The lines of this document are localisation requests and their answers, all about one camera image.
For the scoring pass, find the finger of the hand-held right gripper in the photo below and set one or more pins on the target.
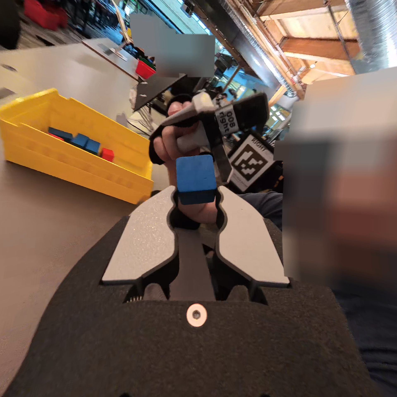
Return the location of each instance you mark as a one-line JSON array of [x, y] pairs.
[[225, 164]]

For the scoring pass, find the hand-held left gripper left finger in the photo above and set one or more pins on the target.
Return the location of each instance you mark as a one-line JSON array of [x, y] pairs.
[[142, 245]]

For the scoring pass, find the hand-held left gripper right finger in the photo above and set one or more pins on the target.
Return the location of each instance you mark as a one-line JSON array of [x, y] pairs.
[[248, 245]]

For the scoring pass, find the dark blue wedge block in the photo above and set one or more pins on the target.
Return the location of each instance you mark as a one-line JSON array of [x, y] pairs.
[[195, 173]]

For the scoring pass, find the red cube block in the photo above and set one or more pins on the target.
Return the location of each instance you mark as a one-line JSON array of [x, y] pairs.
[[107, 155]]

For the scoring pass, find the blue wooden cuboid block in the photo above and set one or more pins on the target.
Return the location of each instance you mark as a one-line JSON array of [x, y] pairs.
[[93, 147]]

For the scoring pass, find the yellow plastic bin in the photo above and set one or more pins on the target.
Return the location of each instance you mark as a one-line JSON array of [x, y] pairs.
[[46, 167]]

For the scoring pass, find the navy half-round wooden block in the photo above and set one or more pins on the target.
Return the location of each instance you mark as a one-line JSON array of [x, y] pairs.
[[60, 132]]

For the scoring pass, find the person's right hand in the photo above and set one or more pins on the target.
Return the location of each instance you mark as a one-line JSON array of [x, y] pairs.
[[167, 145]]

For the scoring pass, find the framed black white marker sign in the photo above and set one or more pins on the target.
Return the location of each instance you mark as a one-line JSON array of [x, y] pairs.
[[249, 161]]

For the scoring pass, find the black tilted board stand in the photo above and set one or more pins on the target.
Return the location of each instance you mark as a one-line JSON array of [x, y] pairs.
[[155, 90]]

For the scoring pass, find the red plastic bin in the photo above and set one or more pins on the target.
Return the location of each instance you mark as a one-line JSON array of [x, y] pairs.
[[145, 69]]

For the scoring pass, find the green plastic bin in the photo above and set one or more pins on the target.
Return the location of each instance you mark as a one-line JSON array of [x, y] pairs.
[[145, 59]]

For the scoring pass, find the ceiling projector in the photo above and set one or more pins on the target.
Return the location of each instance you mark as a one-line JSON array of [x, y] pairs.
[[187, 8]]

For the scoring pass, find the white curved board stand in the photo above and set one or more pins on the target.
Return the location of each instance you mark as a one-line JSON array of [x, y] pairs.
[[124, 37]]

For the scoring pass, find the red storage tote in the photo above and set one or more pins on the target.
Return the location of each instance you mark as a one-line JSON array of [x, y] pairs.
[[62, 15], [40, 12]]

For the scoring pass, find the round desk grommet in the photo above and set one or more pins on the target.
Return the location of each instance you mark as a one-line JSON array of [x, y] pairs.
[[8, 68]]

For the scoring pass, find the large spiral ceiling duct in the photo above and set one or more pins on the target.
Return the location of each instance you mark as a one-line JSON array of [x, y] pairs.
[[372, 31]]

